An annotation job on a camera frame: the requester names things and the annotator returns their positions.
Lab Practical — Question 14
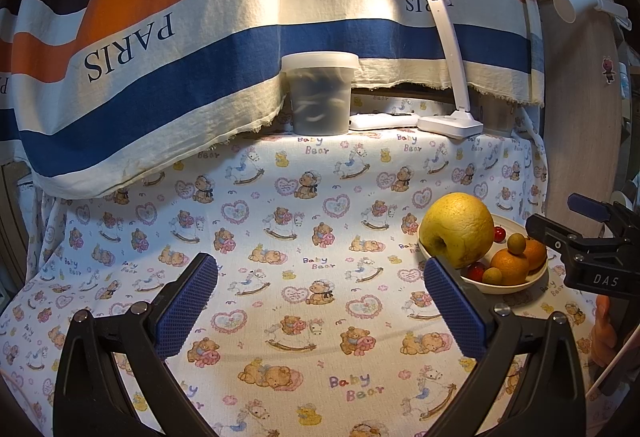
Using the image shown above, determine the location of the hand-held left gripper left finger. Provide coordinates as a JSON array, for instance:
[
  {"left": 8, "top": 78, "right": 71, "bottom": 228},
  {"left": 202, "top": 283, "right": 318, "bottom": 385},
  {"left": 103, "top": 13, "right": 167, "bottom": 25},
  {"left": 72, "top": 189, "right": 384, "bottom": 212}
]
[{"left": 53, "top": 253, "right": 220, "bottom": 437}]

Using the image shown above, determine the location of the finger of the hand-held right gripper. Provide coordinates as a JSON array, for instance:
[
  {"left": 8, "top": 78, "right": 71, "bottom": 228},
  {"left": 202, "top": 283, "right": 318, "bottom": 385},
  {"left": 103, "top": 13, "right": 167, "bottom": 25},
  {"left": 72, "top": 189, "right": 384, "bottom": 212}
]
[
  {"left": 525, "top": 214, "right": 621, "bottom": 263},
  {"left": 567, "top": 194, "right": 635, "bottom": 240}
]

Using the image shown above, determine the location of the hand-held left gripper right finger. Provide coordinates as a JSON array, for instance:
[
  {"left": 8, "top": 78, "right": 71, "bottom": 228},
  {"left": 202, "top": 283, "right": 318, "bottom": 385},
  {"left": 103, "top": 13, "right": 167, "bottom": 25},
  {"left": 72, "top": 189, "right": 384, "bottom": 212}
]
[{"left": 423, "top": 257, "right": 587, "bottom": 437}]

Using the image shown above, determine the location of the orange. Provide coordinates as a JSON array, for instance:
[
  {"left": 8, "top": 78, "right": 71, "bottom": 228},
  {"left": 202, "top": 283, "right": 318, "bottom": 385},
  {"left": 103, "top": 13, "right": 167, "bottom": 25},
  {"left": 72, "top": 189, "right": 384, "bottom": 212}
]
[
  {"left": 520, "top": 238, "right": 548, "bottom": 272},
  {"left": 490, "top": 248, "right": 530, "bottom": 287}
]

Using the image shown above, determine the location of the cream plate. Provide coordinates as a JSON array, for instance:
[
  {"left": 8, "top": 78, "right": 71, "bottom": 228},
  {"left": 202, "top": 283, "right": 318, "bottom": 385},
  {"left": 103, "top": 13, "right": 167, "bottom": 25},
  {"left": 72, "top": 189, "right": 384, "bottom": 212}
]
[{"left": 416, "top": 213, "right": 549, "bottom": 294}]

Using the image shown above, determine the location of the large yellow pomelo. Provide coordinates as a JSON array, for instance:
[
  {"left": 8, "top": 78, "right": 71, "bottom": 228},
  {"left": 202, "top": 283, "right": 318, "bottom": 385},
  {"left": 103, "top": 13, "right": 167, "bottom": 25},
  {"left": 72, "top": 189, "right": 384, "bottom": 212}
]
[{"left": 419, "top": 192, "right": 496, "bottom": 269}]

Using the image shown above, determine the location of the person's right hand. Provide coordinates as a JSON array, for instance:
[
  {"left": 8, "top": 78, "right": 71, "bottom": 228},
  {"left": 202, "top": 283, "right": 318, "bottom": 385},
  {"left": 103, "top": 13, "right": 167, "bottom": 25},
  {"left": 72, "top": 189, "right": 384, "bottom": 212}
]
[{"left": 592, "top": 294, "right": 626, "bottom": 368}]

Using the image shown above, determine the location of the beige wooden panel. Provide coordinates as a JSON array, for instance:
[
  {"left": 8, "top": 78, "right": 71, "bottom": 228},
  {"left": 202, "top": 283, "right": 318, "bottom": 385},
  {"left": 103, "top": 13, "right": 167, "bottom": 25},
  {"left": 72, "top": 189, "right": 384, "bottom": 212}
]
[{"left": 530, "top": 0, "right": 640, "bottom": 238}]

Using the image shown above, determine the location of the bear print cloth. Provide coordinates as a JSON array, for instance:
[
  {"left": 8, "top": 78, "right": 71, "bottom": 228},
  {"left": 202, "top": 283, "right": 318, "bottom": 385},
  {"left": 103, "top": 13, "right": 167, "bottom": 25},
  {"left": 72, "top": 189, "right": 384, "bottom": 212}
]
[{"left": 0, "top": 97, "right": 616, "bottom": 437}]

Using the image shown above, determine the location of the white desk lamp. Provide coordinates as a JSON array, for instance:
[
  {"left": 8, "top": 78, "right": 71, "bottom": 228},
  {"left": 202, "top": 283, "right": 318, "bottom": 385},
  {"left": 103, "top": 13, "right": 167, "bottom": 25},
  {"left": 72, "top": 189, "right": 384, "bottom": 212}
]
[{"left": 340, "top": 0, "right": 485, "bottom": 138}]

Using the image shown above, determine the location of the white remote control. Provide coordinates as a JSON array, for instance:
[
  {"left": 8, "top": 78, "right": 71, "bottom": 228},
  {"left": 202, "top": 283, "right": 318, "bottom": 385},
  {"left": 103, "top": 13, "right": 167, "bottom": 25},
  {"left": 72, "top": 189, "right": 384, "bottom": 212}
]
[{"left": 349, "top": 113, "right": 420, "bottom": 132}]

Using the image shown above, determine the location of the white cylindrical clip lamp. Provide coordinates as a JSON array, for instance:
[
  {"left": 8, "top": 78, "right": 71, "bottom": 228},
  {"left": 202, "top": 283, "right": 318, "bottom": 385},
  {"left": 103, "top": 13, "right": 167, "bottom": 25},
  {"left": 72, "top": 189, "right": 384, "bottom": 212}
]
[{"left": 552, "top": 0, "right": 631, "bottom": 25}]

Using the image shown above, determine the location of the clear lidded plastic container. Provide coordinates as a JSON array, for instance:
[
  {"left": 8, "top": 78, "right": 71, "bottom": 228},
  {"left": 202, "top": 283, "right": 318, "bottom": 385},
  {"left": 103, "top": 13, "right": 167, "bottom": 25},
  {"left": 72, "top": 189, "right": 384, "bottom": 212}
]
[{"left": 281, "top": 51, "right": 360, "bottom": 136}]

